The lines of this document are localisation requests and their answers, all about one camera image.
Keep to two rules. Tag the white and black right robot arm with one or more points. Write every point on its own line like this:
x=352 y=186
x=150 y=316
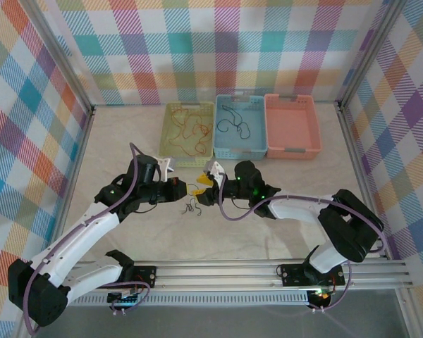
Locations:
x=296 y=209

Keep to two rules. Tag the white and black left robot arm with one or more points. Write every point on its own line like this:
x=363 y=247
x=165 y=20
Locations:
x=84 y=229

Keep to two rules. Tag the light blue perforated plastic basket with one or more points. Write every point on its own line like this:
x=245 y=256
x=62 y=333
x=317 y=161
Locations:
x=254 y=141

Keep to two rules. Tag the pale yellow perforated plastic basket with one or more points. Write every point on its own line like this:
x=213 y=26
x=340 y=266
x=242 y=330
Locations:
x=188 y=119

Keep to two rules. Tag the pink perforated plastic basket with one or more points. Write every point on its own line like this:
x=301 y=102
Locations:
x=290 y=126

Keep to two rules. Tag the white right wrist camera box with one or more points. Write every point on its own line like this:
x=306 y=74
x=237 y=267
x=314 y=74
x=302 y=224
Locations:
x=216 y=170

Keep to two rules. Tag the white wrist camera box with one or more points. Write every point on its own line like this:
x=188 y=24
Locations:
x=165 y=164
x=216 y=170

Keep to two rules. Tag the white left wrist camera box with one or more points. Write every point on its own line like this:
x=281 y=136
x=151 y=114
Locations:
x=165 y=164

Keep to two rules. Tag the aluminium frame side beam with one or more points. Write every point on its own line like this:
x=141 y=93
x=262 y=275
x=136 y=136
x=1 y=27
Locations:
x=74 y=169
x=356 y=169

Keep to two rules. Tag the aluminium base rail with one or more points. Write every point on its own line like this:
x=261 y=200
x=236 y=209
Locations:
x=215 y=273

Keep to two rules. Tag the aluminium frame post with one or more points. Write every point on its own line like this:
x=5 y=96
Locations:
x=370 y=53
x=63 y=60

